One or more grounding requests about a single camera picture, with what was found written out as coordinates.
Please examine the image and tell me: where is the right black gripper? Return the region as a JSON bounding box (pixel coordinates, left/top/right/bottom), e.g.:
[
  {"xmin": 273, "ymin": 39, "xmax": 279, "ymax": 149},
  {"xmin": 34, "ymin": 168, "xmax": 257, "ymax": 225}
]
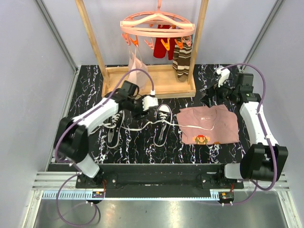
[{"xmin": 199, "ymin": 76, "xmax": 238, "ymax": 108}]

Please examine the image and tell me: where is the black sneaker with white laces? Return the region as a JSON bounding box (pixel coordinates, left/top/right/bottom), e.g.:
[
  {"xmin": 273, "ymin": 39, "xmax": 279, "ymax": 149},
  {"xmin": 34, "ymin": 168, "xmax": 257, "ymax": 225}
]
[{"xmin": 120, "ymin": 104, "xmax": 217, "ymax": 147}]

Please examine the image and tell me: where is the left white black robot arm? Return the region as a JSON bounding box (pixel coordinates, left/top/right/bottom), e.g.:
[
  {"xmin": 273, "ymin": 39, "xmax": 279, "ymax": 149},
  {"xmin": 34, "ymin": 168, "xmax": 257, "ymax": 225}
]
[{"xmin": 54, "ymin": 81, "xmax": 155, "ymax": 188}]

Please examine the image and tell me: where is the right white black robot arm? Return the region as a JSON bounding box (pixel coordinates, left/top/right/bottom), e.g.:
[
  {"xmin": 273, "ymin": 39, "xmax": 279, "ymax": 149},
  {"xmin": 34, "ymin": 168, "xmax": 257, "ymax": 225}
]
[{"xmin": 201, "ymin": 69, "xmax": 288, "ymax": 188}]

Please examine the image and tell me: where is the pink bra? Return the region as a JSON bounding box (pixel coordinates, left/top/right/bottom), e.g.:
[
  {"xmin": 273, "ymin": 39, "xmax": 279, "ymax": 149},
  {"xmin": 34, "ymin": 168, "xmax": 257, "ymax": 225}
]
[{"xmin": 128, "ymin": 46, "xmax": 149, "ymax": 88}]

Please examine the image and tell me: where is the pink mario t-shirt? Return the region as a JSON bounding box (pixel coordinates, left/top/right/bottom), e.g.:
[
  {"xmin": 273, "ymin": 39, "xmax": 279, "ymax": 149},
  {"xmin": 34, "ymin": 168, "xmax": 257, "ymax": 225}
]
[{"xmin": 176, "ymin": 104, "xmax": 239, "ymax": 145}]

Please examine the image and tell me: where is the brown striped sock pair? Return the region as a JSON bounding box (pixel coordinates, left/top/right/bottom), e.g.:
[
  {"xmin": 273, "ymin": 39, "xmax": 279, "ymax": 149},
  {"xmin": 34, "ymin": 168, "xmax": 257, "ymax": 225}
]
[{"xmin": 172, "ymin": 38, "xmax": 192, "ymax": 82}]

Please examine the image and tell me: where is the red sock pair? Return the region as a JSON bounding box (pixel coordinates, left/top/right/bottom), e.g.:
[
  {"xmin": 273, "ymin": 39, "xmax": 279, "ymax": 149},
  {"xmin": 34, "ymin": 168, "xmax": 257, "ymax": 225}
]
[{"xmin": 153, "ymin": 38, "xmax": 175, "ymax": 60}]

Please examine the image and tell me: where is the pink round clip hanger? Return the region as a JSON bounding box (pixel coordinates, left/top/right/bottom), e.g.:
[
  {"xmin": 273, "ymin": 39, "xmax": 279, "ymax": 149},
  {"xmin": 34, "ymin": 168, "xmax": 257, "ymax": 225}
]
[{"xmin": 120, "ymin": 0, "xmax": 195, "ymax": 51}]

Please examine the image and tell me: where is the left small connector box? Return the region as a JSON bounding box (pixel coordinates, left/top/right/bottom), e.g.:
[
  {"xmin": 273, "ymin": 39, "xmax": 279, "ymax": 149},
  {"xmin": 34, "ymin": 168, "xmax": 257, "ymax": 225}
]
[{"xmin": 92, "ymin": 191, "xmax": 105, "ymax": 199}]

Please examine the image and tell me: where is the small connector box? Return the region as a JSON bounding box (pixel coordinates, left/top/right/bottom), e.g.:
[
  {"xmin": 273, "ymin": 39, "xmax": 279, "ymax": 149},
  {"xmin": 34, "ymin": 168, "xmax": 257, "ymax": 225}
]
[
  {"xmin": 92, "ymin": 191, "xmax": 105, "ymax": 199},
  {"xmin": 219, "ymin": 191, "xmax": 235, "ymax": 203}
]

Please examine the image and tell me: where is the right small connector box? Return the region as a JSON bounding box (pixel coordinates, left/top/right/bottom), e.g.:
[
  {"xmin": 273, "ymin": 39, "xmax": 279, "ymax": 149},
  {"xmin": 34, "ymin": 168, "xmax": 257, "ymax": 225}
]
[{"xmin": 219, "ymin": 191, "xmax": 235, "ymax": 203}]

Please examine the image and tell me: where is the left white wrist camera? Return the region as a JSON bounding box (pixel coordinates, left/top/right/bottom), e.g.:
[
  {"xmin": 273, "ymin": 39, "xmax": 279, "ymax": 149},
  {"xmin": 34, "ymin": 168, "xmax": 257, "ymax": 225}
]
[{"xmin": 142, "ymin": 90, "xmax": 158, "ymax": 111}]

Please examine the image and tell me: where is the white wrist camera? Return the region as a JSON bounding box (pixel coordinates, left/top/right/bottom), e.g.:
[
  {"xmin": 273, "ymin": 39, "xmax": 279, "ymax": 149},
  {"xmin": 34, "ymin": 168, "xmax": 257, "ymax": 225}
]
[
  {"xmin": 142, "ymin": 90, "xmax": 158, "ymax": 111},
  {"xmin": 216, "ymin": 67, "xmax": 230, "ymax": 87}
]

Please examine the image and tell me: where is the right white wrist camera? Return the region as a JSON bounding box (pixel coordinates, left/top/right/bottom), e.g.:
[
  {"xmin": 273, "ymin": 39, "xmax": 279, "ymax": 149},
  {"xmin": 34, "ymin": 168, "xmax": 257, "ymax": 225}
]
[{"xmin": 216, "ymin": 67, "xmax": 230, "ymax": 87}]

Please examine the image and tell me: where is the wooden drying rack frame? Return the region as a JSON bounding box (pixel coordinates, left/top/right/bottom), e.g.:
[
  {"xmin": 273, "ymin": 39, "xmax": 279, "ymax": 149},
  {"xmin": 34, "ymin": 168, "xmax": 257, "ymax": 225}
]
[{"xmin": 76, "ymin": 0, "xmax": 208, "ymax": 98}]

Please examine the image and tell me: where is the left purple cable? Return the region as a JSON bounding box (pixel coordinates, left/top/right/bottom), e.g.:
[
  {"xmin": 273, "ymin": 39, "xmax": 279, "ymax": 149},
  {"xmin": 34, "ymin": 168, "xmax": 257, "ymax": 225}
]
[{"xmin": 54, "ymin": 68, "xmax": 156, "ymax": 225}]

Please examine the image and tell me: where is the purple cable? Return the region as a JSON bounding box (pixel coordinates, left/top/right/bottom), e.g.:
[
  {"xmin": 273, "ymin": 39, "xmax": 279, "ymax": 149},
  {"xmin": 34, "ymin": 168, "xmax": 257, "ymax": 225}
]
[
  {"xmin": 218, "ymin": 63, "xmax": 278, "ymax": 206},
  {"xmin": 54, "ymin": 68, "xmax": 156, "ymax": 225}
]

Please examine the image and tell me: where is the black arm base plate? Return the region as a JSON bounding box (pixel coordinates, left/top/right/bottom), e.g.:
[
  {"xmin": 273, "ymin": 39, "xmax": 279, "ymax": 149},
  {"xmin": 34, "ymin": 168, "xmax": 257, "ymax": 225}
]
[{"xmin": 76, "ymin": 164, "xmax": 244, "ymax": 200}]

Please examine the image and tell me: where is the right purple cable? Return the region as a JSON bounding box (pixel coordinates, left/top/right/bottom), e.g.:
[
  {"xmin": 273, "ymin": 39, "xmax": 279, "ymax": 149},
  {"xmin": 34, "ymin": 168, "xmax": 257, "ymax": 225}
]
[{"xmin": 218, "ymin": 63, "xmax": 278, "ymax": 206}]

